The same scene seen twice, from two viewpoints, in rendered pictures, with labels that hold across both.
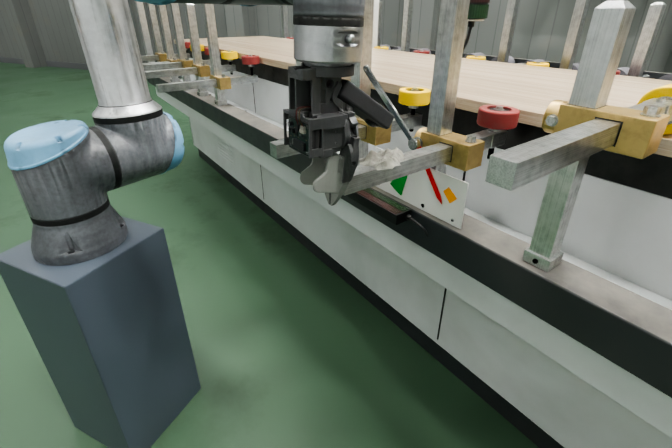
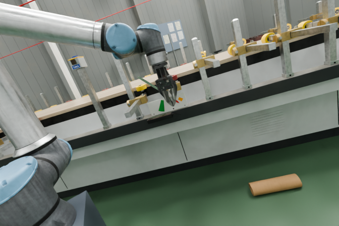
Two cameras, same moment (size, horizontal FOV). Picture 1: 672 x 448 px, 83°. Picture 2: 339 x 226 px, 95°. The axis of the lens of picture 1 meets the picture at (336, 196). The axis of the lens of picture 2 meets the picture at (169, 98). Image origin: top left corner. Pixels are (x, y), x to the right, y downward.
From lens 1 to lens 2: 0.54 m
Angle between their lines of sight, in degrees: 44
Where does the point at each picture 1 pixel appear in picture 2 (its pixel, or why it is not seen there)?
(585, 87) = (198, 55)
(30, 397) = not seen: outside the picture
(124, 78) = (36, 124)
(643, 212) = (211, 81)
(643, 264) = (217, 92)
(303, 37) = (157, 56)
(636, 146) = not seen: hidden behind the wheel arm
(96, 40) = (14, 110)
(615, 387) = (237, 112)
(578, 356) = (228, 113)
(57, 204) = (41, 205)
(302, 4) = (155, 47)
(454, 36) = not seen: hidden behind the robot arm
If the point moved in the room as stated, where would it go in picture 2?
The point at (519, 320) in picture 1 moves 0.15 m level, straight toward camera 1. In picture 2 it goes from (213, 117) to (227, 124)
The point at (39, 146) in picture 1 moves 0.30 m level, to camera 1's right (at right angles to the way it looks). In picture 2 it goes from (21, 173) to (108, 123)
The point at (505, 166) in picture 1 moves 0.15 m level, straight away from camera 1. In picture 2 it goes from (217, 61) to (198, 64)
